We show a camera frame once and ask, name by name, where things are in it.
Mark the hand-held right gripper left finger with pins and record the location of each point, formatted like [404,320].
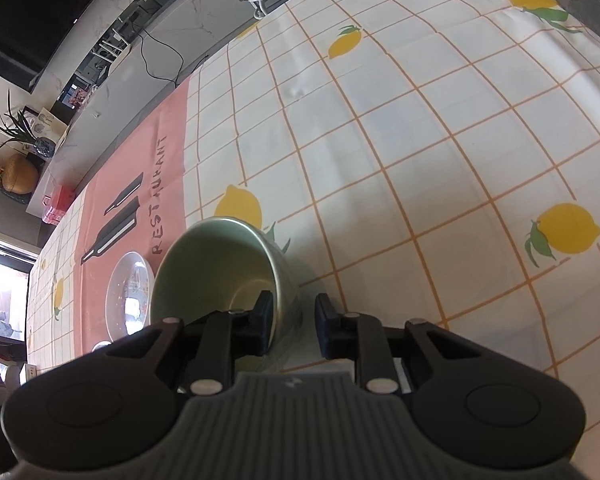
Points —
[264,310]

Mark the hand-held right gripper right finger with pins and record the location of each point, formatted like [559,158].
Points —
[325,325]

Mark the green ceramic bowl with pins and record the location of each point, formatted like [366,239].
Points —
[205,270]

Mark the small white sticker plate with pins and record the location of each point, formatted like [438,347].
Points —
[122,280]

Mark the pink table runner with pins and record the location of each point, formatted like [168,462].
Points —
[130,170]

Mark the lemon check tablecloth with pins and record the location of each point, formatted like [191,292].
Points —
[405,135]

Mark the pink storage box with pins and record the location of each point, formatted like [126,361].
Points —
[57,205]

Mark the marble television bench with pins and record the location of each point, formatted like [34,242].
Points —
[125,90]

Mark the blue glass vase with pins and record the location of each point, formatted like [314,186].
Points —
[45,146]

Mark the brown round vase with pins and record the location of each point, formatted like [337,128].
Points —
[20,175]

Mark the white router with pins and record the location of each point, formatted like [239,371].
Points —
[105,50]

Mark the green leafy plant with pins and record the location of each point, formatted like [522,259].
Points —
[17,127]

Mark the black television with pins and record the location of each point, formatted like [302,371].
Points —
[20,10]

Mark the small photo frame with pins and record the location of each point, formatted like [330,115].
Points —
[75,96]

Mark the sketch picture frame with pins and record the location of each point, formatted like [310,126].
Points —
[47,120]

